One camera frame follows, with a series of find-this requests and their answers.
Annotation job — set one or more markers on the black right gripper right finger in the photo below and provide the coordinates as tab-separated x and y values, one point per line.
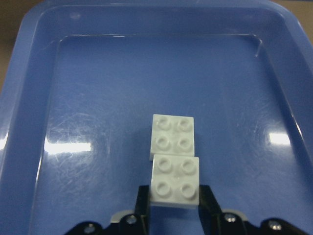
209	210

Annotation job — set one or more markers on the white block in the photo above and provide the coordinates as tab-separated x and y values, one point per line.
172	135
175	181

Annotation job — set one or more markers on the blue plastic tray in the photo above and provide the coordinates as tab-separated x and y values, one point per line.
86	77

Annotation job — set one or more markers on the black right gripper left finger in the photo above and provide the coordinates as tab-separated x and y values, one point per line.
142	207

